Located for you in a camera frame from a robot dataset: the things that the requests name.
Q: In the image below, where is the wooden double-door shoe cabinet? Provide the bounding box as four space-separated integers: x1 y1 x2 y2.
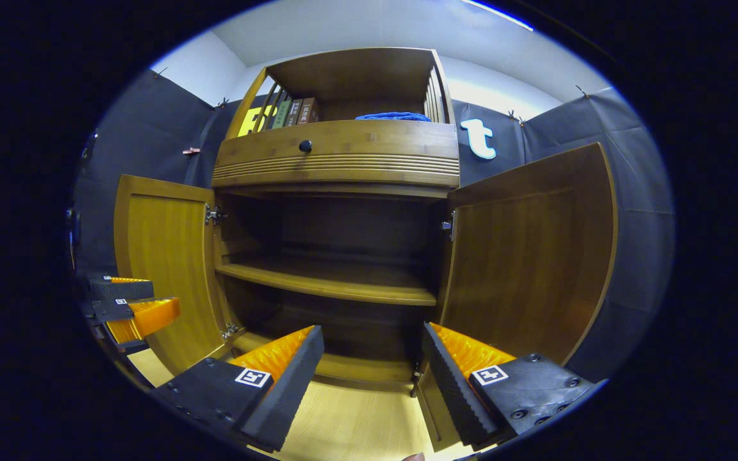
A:
211 47 461 385

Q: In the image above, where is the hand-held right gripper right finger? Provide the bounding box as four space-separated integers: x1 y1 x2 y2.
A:
422 322 595 449

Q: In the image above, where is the wooden cabinet drawer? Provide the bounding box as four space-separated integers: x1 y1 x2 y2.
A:
211 120 461 190

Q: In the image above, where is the blue cloth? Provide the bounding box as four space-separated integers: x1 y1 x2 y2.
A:
354 111 432 122

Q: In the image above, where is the wooden cabinet door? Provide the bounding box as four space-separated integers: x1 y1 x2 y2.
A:
113 174 242 375
415 142 619 452

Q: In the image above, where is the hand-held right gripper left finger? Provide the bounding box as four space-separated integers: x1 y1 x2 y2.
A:
151 325 325 452

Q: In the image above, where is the black backdrop cloth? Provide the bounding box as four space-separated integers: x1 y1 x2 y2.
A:
73 69 676 385

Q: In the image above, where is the wooden inner shelf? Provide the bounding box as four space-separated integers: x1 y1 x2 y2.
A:
215 259 438 306

